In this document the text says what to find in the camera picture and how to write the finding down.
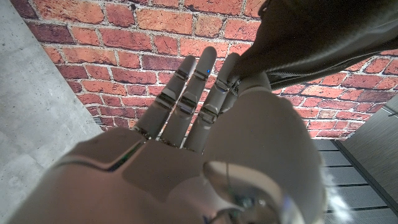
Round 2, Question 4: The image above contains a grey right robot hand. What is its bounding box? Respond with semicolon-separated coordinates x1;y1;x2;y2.
6;45;327;224

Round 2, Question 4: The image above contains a black backpack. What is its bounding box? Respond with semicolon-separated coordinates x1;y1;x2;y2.
231;0;398;91

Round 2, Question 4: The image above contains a red brick printed backdrop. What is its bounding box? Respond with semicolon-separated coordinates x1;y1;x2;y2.
9;0;398;139

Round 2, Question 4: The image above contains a dark slatted wall panel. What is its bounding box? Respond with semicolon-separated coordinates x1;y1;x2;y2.
312;93;398;224

